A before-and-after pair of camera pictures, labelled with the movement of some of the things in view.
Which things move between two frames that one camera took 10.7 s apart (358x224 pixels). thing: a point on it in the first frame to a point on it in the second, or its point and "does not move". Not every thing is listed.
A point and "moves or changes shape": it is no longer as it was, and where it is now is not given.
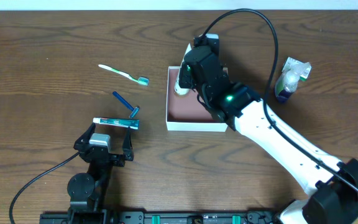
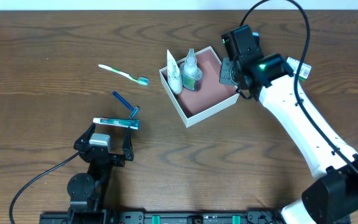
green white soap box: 303,68 does not move
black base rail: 112,217 does not move
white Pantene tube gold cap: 178,88 to 174,75
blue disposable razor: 134,110 does not move
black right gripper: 186,78 to 226,72
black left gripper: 117,157 does not move
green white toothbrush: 143,80 does not move
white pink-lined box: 188,113 moves or changes shape
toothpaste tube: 133,124 does not move
